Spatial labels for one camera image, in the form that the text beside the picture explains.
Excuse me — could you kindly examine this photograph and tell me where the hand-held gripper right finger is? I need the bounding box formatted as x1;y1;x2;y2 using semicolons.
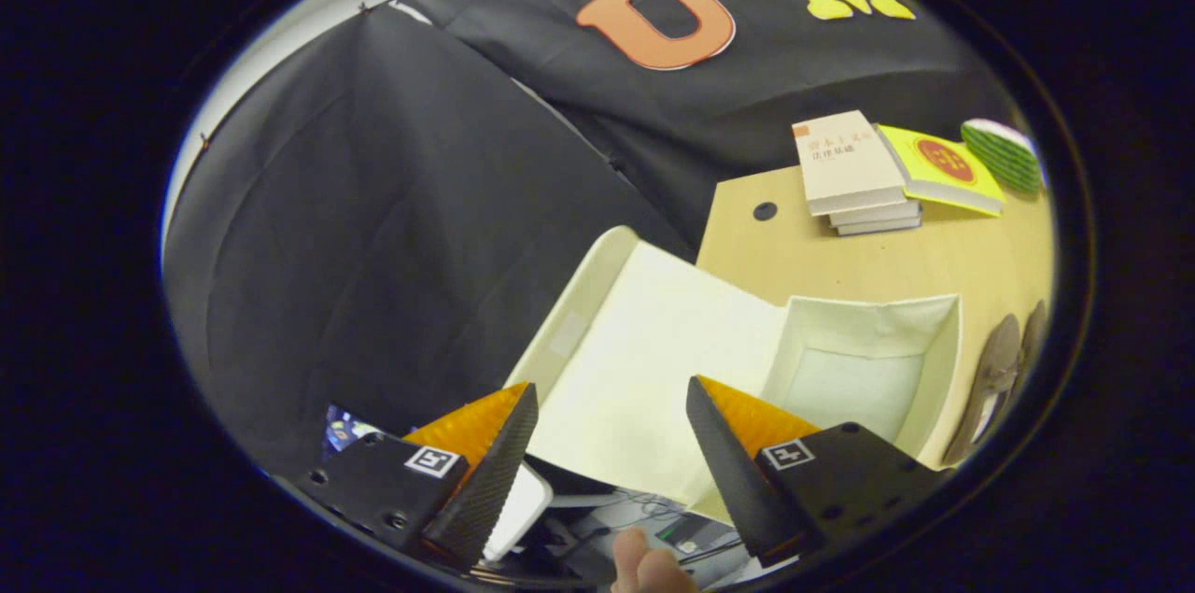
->
686;375;949;568

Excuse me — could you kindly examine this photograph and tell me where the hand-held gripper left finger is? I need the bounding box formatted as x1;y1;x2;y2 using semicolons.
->
299;382;541;571

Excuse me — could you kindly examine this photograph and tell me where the pale fabric storage box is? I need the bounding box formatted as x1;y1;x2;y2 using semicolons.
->
504;226;963;524

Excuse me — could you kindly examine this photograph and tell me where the brown fuzzy shoe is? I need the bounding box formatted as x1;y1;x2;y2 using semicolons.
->
941;313;1024;468
1020;299;1052;381

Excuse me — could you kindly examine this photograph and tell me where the white rounded device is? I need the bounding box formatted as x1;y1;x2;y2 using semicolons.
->
481;462;555;564

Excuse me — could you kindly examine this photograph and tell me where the dark electronic device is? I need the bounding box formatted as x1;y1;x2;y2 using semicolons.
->
656;516;740;558

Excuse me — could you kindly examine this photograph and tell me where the blue printed paper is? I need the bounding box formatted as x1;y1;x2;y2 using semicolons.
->
324;404;382;461

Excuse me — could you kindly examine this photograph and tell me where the black backdrop cloth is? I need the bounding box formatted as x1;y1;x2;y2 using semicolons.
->
163;0;1019;473

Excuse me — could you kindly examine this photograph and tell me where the grey book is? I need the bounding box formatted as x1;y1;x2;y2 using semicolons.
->
837;216;923;237
829;199;921;229

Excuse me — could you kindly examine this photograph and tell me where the beige book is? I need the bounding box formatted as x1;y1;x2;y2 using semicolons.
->
792;110;908;218

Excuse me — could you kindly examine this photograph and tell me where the yellow book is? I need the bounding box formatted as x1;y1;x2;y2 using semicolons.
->
876;124;1007;218

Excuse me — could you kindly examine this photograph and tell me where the watermelon slice plush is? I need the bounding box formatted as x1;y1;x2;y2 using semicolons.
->
962;119;1045;196

